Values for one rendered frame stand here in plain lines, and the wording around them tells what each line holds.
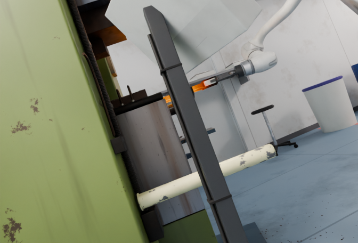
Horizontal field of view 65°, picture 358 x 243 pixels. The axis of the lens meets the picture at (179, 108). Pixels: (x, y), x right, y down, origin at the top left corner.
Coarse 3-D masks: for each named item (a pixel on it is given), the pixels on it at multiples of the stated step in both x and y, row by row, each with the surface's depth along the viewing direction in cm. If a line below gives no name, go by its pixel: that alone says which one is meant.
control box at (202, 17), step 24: (120, 0) 71; (144, 0) 66; (168, 0) 62; (192, 0) 58; (216, 0) 55; (240, 0) 57; (120, 24) 78; (144, 24) 73; (168, 24) 67; (192, 24) 63; (216, 24) 59; (240, 24) 56; (144, 48) 81; (192, 48) 69; (216, 48) 64
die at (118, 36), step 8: (96, 8) 114; (104, 8) 114; (80, 16) 113; (88, 16) 113; (96, 16) 113; (104, 16) 114; (88, 24) 113; (96, 24) 113; (104, 24) 113; (112, 24) 114; (88, 32) 113; (96, 32) 114; (104, 32) 117; (112, 32) 119; (120, 32) 122; (104, 40) 125; (112, 40) 128; (120, 40) 132
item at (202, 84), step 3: (210, 78) 164; (204, 81) 165; (198, 84) 164; (201, 84) 164; (204, 84) 165; (213, 84) 164; (192, 87) 164; (195, 87) 164; (198, 87) 164; (204, 87) 167; (165, 96) 165; (168, 96) 165; (165, 99) 165; (168, 99) 165
